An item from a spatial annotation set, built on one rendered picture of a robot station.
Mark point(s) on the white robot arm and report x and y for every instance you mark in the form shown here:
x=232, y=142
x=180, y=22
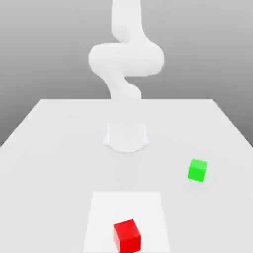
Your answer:
x=126, y=59

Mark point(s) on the small green cube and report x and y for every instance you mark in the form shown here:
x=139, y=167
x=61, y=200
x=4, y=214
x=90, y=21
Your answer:
x=197, y=170

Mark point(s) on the small red cube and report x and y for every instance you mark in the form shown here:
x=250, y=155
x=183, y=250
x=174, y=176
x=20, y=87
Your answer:
x=127, y=236

